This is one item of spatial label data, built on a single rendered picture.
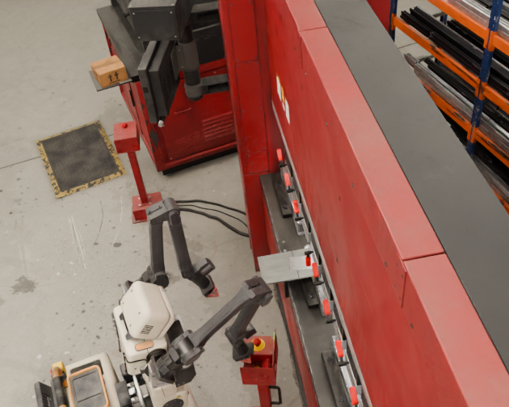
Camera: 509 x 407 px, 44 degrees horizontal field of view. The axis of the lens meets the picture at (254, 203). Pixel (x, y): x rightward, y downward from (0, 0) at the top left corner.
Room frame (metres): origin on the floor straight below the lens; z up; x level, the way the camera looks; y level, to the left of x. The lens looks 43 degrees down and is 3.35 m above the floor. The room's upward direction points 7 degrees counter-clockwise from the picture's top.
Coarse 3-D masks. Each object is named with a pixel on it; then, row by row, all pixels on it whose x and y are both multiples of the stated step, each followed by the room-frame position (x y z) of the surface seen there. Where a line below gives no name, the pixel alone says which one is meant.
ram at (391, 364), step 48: (288, 48) 2.27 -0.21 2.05; (288, 96) 2.34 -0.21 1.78; (288, 144) 2.42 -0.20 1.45; (336, 192) 1.52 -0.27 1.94; (336, 240) 1.51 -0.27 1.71; (336, 288) 1.51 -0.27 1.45; (384, 288) 1.03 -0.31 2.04; (384, 336) 1.00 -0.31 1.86; (384, 384) 0.96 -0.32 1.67; (432, 384) 0.70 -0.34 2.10
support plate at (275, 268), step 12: (288, 252) 2.13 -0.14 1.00; (300, 252) 2.12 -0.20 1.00; (264, 264) 2.07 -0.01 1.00; (276, 264) 2.06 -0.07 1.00; (288, 264) 2.05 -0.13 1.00; (264, 276) 1.99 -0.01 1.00; (276, 276) 1.98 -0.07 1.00; (288, 276) 1.97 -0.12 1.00; (300, 276) 1.97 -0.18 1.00; (312, 276) 1.96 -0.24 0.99
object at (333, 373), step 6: (324, 354) 1.58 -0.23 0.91; (330, 354) 1.58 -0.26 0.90; (324, 360) 1.55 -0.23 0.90; (330, 366) 1.52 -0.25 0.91; (336, 366) 1.51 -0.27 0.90; (330, 372) 1.49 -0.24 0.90; (336, 372) 1.48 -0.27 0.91; (330, 378) 1.46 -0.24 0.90; (336, 378) 1.46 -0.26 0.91; (330, 384) 1.43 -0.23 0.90; (336, 384) 1.42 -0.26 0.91; (342, 384) 1.42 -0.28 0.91; (336, 390) 1.40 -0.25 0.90; (342, 390) 1.39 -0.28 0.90; (336, 396) 1.37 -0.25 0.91; (342, 396) 1.37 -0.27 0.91; (336, 402) 1.34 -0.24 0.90; (348, 402) 1.34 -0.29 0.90
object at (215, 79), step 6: (204, 78) 3.50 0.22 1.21; (210, 78) 3.49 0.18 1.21; (216, 78) 3.48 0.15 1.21; (222, 78) 3.47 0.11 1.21; (204, 84) 3.43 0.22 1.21; (210, 84) 3.43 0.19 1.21; (216, 84) 3.52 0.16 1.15; (222, 84) 3.51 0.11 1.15; (228, 84) 3.50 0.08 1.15; (204, 90) 3.42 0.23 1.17; (210, 90) 3.45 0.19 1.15; (216, 90) 3.44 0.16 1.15; (222, 90) 3.43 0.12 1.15
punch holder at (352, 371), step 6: (348, 348) 1.32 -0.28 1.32; (348, 354) 1.32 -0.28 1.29; (348, 360) 1.32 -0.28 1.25; (348, 366) 1.31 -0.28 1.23; (354, 366) 1.25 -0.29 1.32; (348, 372) 1.30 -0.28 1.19; (354, 372) 1.24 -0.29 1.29; (354, 378) 1.24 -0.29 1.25; (354, 384) 1.24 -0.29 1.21; (360, 384) 1.21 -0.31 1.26; (360, 390) 1.21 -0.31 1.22
